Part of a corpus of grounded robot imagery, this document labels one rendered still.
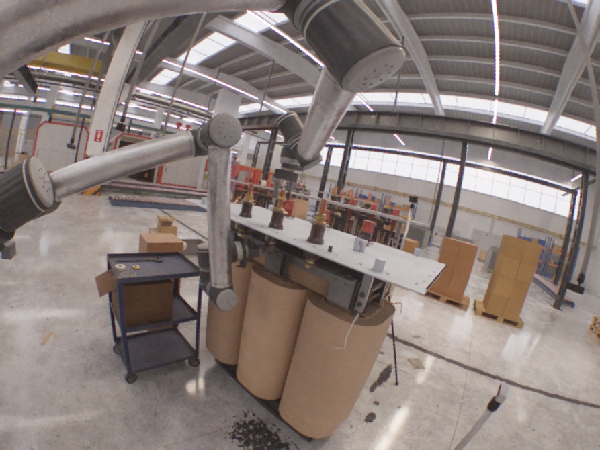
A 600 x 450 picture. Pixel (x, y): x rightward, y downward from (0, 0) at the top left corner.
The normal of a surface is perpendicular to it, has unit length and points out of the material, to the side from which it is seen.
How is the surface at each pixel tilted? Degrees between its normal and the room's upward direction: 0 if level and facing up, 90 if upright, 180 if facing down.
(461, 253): 90
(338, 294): 90
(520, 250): 90
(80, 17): 136
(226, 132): 84
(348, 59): 117
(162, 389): 0
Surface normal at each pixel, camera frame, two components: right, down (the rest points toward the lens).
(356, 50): -0.48, 0.29
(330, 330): -0.63, -0.03
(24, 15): 0.66, 0.58
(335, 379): -0.25, 0.08
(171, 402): 0.21, -0.97
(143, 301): 0.76, 0.25
